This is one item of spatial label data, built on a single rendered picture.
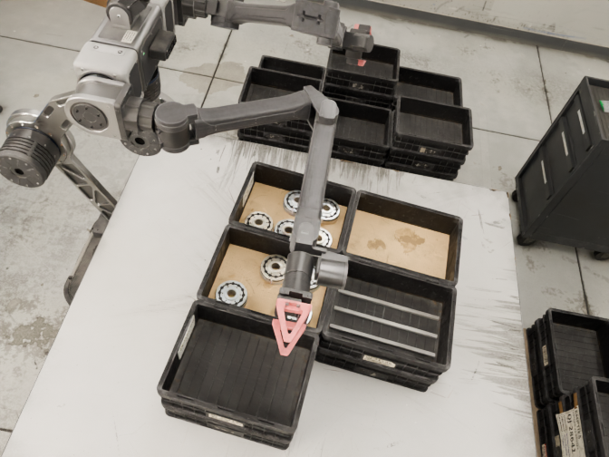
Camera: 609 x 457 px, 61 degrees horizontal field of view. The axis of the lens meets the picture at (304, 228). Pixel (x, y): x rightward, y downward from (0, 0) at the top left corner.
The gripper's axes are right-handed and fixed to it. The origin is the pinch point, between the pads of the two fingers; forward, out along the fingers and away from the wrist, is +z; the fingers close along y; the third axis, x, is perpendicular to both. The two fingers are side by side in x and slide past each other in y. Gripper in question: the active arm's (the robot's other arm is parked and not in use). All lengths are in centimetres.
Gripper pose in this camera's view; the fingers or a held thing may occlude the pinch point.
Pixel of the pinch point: (286, 345)
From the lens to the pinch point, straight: 100.6
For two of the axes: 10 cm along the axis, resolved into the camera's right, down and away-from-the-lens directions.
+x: -9.8, -1.8, -0.3
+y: -1.3, 5.8, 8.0
